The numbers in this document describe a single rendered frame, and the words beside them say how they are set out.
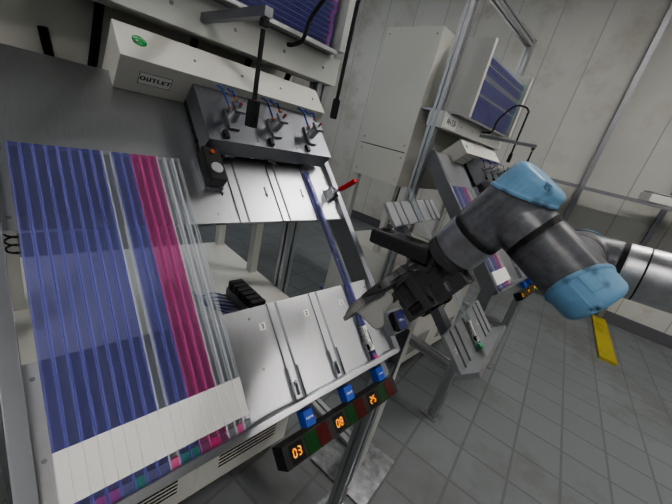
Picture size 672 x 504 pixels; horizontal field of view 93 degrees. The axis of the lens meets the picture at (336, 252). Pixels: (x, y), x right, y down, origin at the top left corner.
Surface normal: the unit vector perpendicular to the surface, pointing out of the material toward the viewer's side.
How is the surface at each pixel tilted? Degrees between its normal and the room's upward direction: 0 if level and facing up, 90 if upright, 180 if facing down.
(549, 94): 90
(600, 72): 90
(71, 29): 90
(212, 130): 43
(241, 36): 90
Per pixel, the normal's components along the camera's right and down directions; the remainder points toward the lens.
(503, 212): -0.68, 0.12
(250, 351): 0.63, -0.38
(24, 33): 0.68, 0.41
